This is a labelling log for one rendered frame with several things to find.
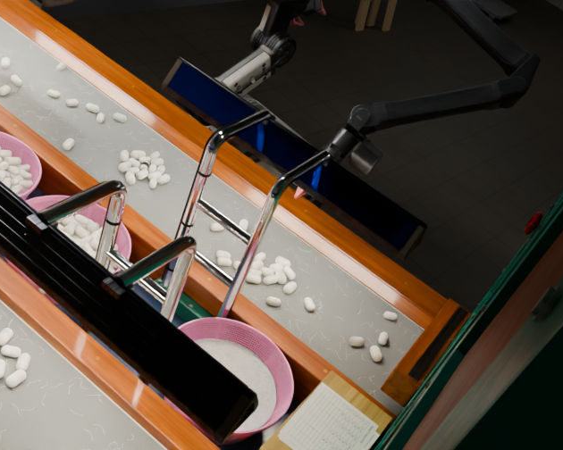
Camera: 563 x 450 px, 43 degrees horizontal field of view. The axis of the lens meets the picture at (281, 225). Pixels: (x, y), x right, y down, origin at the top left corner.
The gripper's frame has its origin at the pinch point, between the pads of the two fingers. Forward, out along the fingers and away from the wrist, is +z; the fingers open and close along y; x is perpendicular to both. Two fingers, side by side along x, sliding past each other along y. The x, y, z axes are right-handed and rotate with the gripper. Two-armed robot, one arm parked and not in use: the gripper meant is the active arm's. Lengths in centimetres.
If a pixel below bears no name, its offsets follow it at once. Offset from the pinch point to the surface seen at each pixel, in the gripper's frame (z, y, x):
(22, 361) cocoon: 62, -7, -39
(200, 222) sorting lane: 19.4, -14.0, -0.3
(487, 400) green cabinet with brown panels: 36, 49, -138
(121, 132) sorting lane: 13, -49, 5
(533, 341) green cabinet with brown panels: 34, 49, -139
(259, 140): 2.9, -4.3, -30.0
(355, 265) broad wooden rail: 3.0, 19.5, 10.9
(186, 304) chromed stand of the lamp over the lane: 36.4, -0.1, -11.3
